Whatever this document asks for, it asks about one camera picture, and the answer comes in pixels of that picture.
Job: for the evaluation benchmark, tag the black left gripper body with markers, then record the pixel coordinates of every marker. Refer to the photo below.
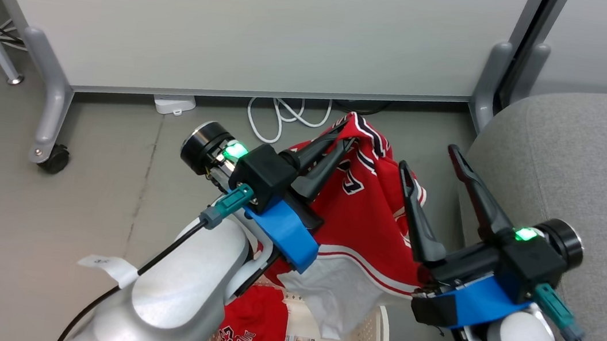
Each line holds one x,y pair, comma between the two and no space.
262,174

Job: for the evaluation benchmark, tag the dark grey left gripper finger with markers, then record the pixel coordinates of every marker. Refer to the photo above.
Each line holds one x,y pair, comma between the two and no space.
312,148
319,175

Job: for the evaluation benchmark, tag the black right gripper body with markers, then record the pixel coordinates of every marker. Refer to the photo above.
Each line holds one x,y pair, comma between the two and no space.
533,259

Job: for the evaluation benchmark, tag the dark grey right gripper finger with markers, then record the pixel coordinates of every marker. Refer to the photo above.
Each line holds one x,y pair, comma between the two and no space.
418,225
481,207

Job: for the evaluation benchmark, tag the red basketball jersey striped trim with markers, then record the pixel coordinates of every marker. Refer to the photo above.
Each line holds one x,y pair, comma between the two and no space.
368,213

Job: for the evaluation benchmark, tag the plain white garment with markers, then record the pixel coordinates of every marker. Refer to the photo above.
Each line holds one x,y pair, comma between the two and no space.
337,299

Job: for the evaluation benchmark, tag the red shirt with white print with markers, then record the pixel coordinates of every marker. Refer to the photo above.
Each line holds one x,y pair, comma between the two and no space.
252,326

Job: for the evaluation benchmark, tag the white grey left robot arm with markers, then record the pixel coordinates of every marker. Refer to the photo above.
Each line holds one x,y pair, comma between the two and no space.
172,293

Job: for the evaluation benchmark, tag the grey fabric sofa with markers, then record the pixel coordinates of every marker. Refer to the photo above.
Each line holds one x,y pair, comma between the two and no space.
593,171

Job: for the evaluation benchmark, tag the white power adapter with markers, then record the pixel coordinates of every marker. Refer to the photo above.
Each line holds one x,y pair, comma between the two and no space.
174,103

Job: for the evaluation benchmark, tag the large white partition panel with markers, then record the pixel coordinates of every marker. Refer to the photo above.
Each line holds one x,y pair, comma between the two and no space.
241,18

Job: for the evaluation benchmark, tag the black caster wheel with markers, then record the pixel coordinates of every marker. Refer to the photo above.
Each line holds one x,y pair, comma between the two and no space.
56,158

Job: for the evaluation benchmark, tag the grey partition leg with caster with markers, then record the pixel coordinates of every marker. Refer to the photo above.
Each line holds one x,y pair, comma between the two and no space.
51,99

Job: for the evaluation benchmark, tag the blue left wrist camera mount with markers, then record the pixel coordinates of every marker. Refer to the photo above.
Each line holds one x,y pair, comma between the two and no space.
287,232

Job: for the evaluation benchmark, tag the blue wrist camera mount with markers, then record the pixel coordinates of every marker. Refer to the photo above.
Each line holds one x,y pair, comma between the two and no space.
478,302
287,232

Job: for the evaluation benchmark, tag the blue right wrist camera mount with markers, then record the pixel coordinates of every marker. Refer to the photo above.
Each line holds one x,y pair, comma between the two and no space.
478,302

